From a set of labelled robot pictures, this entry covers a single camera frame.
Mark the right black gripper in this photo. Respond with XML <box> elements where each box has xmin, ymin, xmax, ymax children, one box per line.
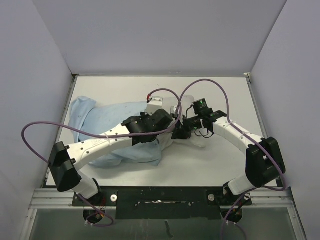
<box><xmin>171</xmin><ymin>114</ymin><xmax>202</xmax><ymax>140</ymax></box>

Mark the white pillow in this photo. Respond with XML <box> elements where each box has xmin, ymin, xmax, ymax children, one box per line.
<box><xmin>157</xmin><ymin>95</ymin><xmax>208</xmax><ymax>151</ymax></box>

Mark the light blue pillowcase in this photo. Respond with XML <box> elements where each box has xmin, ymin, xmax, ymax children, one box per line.
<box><xmin>68</xmin><ymin>96</ymin><xmax>162</xmax><ymax>169</ymax></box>

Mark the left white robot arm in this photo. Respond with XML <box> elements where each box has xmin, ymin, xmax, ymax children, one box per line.
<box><xmin>49</xmin><ymin>109</ymin><xmax>173</xmax><ymax>206</ymax></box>

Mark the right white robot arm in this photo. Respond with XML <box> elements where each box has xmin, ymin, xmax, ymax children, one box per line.
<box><xmin>172</xmin><ymin>99</ymin><xmax>286</xmax><ymax>205</ymax></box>

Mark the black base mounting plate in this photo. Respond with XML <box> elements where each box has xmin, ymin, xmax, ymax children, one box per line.
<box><xmin>72</xmin><ymin>179</ymin><xmax>252</xmax><ymax>228</ymax></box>

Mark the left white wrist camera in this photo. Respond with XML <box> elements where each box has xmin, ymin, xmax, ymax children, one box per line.
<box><xmin>145</xmin><ymin>94</ymin><xmax>163</xmax><ymax>116</ymax></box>

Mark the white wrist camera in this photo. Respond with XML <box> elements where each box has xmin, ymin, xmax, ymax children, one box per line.
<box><xmin>170</xmin><ymin>105</ymin><xmax>185</xmax><ymax>126</ymax></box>
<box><xmin>145</xmin><ymin>94</ymin><xmax>163</xmax><ymax>116</ymax></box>

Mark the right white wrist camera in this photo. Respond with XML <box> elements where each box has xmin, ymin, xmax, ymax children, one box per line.
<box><xmin>170</xmin><ymin>105</ymin><xmax>185</xmax><ymax>126</ymax></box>

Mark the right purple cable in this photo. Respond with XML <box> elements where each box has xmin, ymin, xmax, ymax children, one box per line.
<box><xmin>178</xmin><ymin>79</ymin><xmax>288</xmax><ymax>240</ymax></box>

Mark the purple cable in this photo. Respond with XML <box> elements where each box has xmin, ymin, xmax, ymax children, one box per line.
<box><xmin>178</xmin><ymin>79</ymin><xmax>288</xmax><ymax>240</ymax></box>
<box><xmin>21</xmin><ymin>88</ymin><xmax>183</xmax><ymax>228</ymax></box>

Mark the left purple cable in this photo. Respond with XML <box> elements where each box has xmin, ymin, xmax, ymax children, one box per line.
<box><xmin>21</xmin><ymin>88</ymin><xmax>183</xmax><ymax>228</ymax></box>

